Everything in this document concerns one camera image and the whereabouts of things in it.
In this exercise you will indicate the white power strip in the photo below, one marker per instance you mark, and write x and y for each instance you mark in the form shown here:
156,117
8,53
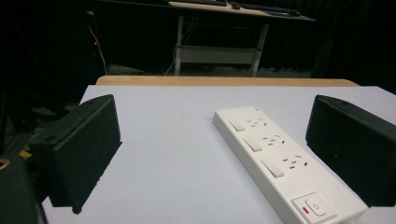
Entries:
280,165

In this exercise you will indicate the white-legged background desk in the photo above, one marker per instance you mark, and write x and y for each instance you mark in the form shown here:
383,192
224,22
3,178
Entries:
218,37

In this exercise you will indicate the black computer mouse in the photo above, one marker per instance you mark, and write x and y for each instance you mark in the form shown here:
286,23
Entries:
235,5

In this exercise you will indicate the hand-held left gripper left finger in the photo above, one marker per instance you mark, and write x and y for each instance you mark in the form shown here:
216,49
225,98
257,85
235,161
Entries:
82,149

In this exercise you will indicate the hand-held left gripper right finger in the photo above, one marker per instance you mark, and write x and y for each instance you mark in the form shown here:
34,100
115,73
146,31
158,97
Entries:
351,146

